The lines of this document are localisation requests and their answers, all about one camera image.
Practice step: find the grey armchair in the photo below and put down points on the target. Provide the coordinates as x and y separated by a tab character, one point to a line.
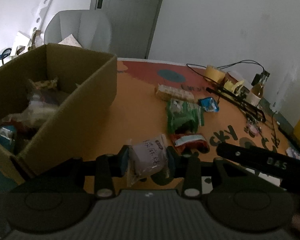
77	25

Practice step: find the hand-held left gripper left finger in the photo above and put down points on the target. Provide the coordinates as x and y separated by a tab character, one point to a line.
123	160

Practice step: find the yellow tape dispenser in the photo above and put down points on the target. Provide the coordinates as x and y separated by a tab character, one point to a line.
233	85

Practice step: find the white folded cardboard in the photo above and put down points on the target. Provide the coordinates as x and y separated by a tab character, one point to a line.
21	42

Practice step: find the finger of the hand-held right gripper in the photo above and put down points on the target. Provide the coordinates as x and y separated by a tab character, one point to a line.
236	153

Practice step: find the black folding metal rack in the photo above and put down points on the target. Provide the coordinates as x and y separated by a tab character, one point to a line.
237	100

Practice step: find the white board with holes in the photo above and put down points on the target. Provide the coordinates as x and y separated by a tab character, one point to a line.
43	10

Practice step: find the dotted beige pillow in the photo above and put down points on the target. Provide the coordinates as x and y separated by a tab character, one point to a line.
70	41

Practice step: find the yellow patterned snack packet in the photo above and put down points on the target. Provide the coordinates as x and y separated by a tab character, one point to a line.
46	83

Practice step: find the small pale snack packet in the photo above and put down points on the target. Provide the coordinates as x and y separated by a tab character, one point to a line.
293	153

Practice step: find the red and white snack packet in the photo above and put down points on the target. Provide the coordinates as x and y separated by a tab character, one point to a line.
190	141

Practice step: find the beige biscuit packet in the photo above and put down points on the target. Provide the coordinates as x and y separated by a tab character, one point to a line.
173	93

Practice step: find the cat printed table mat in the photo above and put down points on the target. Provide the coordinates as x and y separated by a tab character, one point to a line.
140	110

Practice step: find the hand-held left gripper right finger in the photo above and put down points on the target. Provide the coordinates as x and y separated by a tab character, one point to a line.
171	162

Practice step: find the grey door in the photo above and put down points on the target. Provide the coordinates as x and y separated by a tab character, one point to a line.
130	17

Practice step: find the brown glass bottle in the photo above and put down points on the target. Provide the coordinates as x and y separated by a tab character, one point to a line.
258	90

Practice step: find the small blue snack packet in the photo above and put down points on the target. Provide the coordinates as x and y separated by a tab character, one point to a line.
209	104

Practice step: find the large green snack packet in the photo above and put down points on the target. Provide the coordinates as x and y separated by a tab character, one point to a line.
183	116

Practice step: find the brown cardboard box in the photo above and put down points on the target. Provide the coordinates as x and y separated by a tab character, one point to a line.
85	105

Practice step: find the masking tape roll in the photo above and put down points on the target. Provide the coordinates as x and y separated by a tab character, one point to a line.
215	73

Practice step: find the pink-white snack bag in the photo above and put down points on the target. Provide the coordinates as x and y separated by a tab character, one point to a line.
148	157

